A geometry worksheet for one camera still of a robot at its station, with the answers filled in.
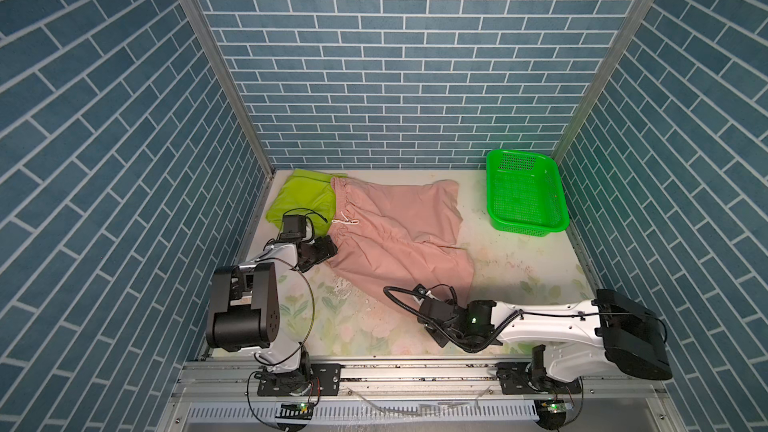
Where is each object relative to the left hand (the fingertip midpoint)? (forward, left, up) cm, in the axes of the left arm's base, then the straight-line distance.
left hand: (328, 250), depth 95 cm
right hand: (-22, -30, +1) cm, 37 cm away
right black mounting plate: (-36, -52, -1) cm, 63 cm away
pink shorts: (+6, -23, +1) cm, 24 cm away
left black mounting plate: (-36, -1, -1) cm, 36 cm away
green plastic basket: (+24, -71, +1) cm, 75 cm away
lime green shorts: (+23, +10, +1) cm, 25 cm away
